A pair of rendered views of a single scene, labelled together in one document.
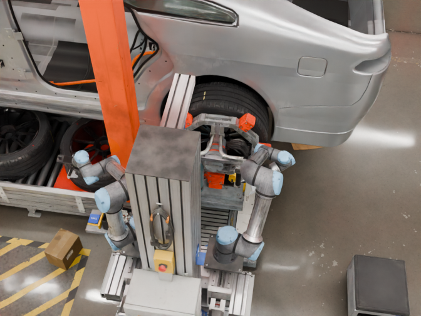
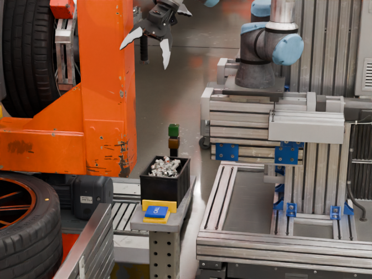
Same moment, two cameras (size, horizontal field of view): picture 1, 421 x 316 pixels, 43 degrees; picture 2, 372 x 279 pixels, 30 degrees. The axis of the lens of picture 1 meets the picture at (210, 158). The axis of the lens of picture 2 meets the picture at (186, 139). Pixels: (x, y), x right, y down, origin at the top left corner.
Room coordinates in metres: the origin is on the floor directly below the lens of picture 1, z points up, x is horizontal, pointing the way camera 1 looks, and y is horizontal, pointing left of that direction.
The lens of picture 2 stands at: (1.79, 2.93, 1.53)
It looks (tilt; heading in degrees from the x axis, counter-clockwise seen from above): 20 degrees down; 271
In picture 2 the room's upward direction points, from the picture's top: straight up
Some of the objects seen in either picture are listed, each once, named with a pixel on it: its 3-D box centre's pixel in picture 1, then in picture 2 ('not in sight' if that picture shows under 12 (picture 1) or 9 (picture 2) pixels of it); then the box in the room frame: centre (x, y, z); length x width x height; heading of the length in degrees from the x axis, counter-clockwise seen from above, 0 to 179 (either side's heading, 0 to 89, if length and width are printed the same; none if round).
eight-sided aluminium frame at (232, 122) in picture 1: (217, 145); (83, 48); (2.30, -0.05, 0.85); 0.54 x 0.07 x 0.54; 83
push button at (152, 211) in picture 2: (94, 219); (156, 212); (1.93, 0.79, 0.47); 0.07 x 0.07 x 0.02; 83
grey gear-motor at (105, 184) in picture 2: not in sight; (61, 204); (2.37, 0.29, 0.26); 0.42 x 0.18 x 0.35; 173
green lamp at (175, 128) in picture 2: not in sight; (174, 130); (1.89, 0.43, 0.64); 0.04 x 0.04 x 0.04; 83
